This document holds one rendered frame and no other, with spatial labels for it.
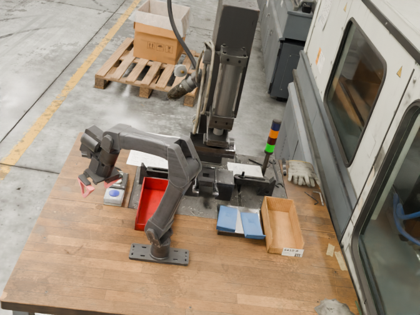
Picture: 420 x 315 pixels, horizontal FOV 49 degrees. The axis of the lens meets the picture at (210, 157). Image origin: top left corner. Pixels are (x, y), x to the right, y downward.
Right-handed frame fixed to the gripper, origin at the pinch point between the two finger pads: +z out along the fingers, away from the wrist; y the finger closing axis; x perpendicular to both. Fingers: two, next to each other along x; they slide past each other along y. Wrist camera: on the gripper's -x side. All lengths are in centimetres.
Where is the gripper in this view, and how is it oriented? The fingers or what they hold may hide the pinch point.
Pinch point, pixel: (95, 190)
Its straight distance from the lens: 161.4
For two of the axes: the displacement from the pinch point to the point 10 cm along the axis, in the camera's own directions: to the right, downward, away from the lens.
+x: 7.0, 6.4, -3.2
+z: -4.0, 7.3, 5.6
